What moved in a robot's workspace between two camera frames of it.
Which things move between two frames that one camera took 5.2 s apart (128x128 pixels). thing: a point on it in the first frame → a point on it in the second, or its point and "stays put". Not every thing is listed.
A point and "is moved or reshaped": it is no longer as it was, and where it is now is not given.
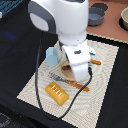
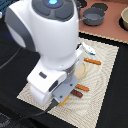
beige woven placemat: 78,103 stays put
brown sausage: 67,67 is moved or reshaped
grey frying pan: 95,16 stays put
